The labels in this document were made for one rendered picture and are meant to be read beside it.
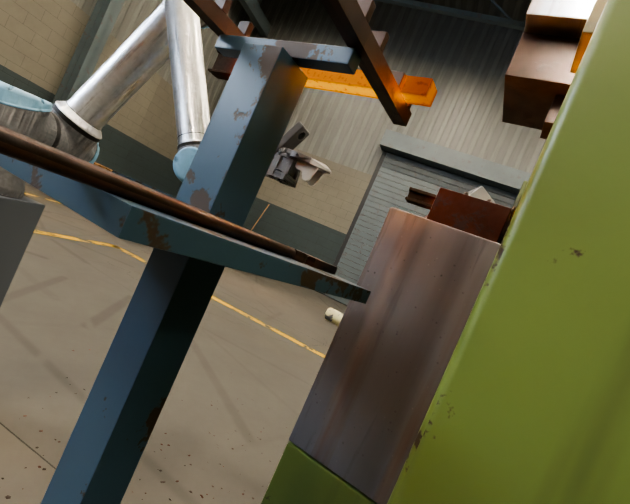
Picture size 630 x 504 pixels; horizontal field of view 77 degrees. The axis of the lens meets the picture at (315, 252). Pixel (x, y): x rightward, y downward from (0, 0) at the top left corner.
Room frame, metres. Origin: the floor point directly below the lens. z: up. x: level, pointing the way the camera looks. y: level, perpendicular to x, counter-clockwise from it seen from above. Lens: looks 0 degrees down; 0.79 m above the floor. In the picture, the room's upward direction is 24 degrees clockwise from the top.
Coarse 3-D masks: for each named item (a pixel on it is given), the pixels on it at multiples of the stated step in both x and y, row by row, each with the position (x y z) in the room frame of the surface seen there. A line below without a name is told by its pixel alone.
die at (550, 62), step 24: (528, 48) 0.78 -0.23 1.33; (552, 48) 0.76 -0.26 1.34; (576, 48) 0.75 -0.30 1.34; (528, 72) 0.77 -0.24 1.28; (552, 72) 0.75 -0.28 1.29; (504, 96) 0.86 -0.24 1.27; (528, 96) 0.83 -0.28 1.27; (552, 96) 0.79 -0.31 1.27; (504, 120) 0.96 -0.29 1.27; (528, 120) 0.91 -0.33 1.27
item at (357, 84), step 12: (216, 60) 0.71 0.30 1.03; (228, 60) 0.69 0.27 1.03; (216, 72) 0.69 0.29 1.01; (228, 72) 0.67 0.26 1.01; (312, 72) 0.58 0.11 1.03; (324, 72) 0.57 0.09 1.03; (336, 72) 0.56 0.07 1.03; (360, 72) 0.54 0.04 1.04; (312, 84) 0.60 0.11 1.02; (324, 84) 0.58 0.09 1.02; (336, 84) 0.56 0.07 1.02; (348, 84) 0.54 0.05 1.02; (360, 84) 0.53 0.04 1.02; (408, 84) 0.50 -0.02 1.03; (420, 84) 0.49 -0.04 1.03; (432, 84) 0.49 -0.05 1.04; (372, 96) 0.55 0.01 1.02; (408, 96) 0.50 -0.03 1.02; (420, 96) 0.49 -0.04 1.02; (432, 96) 0.50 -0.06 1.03
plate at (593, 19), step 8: (600, 0) 0.50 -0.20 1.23; (592, 8) 0.51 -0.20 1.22; (600, 8) 0.50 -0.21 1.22; (592, 16) 0.50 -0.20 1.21; (592, 24) 0.50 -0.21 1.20; (584, 32) 0.50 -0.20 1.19; (592, 32) 0.50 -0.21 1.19; (584, 40) 0.52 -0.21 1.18; (584, 48) 0.53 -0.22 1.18; (576, 56) 0.55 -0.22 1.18; (576, 64) 0.56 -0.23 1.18
